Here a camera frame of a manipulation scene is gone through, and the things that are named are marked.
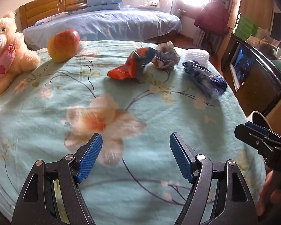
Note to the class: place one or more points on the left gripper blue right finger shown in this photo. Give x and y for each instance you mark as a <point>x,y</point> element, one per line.
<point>184,156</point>

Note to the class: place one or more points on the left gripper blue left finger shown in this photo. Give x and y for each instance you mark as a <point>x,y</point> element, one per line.
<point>85,157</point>

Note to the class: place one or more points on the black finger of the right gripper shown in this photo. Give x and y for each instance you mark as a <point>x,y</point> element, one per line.
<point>264,140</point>

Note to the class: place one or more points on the blue purple snack bag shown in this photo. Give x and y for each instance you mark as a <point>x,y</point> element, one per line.
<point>212,85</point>

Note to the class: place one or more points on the printed paper wrapper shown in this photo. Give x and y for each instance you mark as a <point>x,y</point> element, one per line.
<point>166,56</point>

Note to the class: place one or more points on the white foam fruit net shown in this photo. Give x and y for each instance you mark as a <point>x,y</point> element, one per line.
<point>198,55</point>

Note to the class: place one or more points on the orange snack wrapper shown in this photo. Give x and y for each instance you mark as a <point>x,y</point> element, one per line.
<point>134,65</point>

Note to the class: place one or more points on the white round trash bin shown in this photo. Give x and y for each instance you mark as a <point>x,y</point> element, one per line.
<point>258,119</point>

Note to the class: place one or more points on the right hand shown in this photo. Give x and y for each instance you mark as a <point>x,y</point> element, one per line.
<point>270,195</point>

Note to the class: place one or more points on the floral teal bed sheet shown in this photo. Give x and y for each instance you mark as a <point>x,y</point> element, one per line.
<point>50,112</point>

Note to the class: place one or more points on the brown plush toy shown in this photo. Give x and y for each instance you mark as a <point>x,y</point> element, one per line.
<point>262,45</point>

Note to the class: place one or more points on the black television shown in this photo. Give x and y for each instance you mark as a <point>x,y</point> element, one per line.
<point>276,27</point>

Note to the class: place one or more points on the green stacked boxes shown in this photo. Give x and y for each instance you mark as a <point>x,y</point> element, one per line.
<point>244,27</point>

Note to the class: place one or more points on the red apple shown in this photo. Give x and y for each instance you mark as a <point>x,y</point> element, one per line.
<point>64,45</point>

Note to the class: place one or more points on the cream teddy bear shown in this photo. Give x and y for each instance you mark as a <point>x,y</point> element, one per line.
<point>15,57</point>

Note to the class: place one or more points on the red jacket on rack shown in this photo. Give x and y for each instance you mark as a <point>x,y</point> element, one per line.
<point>213,18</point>

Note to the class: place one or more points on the blue bed with sheet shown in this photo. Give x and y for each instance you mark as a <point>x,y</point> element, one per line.
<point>126,24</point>

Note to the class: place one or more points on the wooden wardrobe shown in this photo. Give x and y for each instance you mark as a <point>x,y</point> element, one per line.
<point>259,12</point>

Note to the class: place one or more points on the wooden headboard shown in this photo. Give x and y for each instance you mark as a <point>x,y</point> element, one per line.
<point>36,10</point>

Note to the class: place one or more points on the blue folded pillows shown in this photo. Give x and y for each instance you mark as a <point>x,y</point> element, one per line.
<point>98,5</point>

